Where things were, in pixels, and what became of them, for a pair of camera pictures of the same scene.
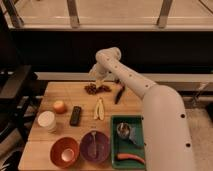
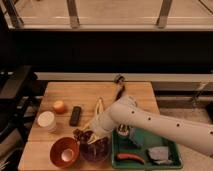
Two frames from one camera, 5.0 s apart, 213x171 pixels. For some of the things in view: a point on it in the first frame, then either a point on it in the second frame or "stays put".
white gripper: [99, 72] to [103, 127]
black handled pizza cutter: [119, 93] stays put
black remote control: [75, 117] stays put
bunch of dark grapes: [91, 89] to [84, 136]
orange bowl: [61, 144] stays put
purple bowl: [102, 147] stays put
